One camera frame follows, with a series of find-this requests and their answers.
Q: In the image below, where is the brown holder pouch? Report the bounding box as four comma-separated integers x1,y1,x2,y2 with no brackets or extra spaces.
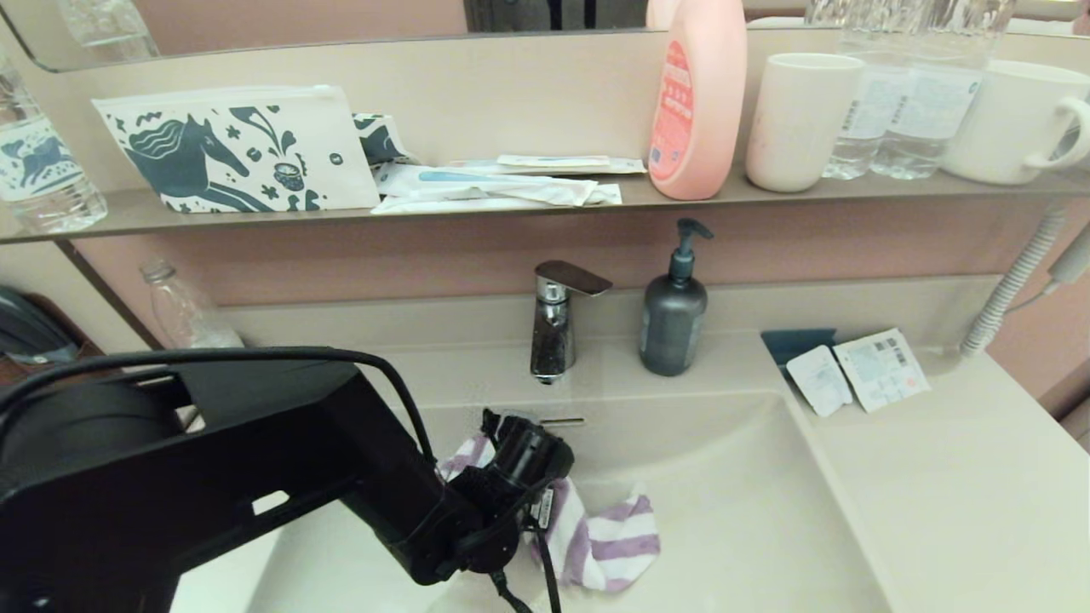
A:
0,294,129,380

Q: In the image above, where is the folded blue patterned pouch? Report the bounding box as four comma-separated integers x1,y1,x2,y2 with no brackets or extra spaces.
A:
353,112,420,168

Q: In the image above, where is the plain white toiletry packet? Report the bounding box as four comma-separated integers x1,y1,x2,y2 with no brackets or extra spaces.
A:
370,183,623,215

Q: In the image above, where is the slim clear plastic bottle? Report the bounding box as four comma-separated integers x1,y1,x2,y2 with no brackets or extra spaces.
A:
140,259,245,352

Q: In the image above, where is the white coiled hose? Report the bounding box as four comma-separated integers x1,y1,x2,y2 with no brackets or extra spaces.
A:
959,207,1067,358

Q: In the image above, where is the purple white striped towel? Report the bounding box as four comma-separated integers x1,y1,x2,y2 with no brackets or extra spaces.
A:
437,433,663,594

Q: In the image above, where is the white sachet with barcode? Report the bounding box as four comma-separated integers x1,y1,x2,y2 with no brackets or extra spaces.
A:
831,328,932,415

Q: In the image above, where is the clear plastic water bottle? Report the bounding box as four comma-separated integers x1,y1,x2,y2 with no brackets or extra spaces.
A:
869,0,1014,182
821,0,905,180

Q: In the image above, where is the dark blue hair dryer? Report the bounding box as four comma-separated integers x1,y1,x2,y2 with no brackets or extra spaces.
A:
0,285,82,368

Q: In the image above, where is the white handleless cup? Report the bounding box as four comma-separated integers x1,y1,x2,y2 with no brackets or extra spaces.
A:
744,54,864,194

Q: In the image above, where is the dark grey soap dispenser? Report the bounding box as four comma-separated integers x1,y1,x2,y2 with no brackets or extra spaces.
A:
639,219,714,378

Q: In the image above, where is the white packet with blue toothbrush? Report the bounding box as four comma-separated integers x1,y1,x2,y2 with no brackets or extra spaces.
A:
373,163,601,209

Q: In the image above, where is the chrome sink faucet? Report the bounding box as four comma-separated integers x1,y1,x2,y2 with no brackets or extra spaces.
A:
528,261,614,385

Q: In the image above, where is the pink lotion bottle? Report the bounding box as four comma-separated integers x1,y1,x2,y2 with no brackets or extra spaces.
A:
645,0,749,202

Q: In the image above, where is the water bottle blue animal label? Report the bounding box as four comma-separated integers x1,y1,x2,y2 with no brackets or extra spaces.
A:
0,51,109,236

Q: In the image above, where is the dark blue packet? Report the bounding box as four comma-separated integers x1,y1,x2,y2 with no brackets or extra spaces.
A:
760,328,838,378

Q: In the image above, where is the white mug with handle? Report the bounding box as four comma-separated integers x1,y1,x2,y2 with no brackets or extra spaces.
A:
940,60,1090,187

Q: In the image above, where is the white handset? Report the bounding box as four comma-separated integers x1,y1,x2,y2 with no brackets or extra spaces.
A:
1046,221,1090,288

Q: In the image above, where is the grey wall shelf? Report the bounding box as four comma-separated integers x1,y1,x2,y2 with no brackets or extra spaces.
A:
0,166,1090,248

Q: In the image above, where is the beige ceramic sink basin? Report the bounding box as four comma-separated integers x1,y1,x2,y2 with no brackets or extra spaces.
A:
170,341,895,613

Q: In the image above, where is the small white sachet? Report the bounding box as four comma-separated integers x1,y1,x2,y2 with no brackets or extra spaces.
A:
784,345,853,419

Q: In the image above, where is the white horse print pouch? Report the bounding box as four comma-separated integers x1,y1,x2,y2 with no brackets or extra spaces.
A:
91,84,382,215

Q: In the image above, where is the flat white toiletry packet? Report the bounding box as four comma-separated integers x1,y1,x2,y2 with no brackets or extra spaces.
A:
445,154,648,176

